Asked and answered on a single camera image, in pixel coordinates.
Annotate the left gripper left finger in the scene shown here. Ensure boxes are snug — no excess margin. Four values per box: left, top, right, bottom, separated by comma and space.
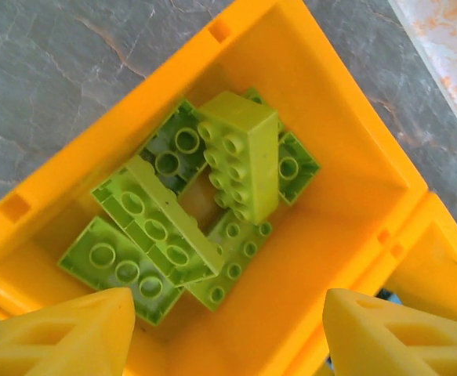
0, 287, 136, 376

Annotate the lime green small square brick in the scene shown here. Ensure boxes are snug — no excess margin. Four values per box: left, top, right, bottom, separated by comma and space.
277, 131, 322, 207

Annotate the lime green tall long brick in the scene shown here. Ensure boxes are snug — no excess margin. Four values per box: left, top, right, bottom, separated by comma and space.
90, 154, 226, 289
196, 90, 280, 226

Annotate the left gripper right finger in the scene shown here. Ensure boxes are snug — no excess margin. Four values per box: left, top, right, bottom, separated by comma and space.
321, 288, 457, 376

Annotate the orange plastic bin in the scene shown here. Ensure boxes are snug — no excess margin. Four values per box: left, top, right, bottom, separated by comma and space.
0, 0, 435, 376
376, 190, 457, 330

